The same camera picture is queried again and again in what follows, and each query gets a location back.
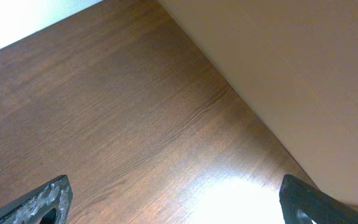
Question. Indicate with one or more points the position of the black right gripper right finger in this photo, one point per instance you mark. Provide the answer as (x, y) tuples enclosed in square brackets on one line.
[(302, 203)]

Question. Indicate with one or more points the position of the worn right gripper left finger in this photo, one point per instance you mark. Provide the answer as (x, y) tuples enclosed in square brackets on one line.
[(48, 203)]

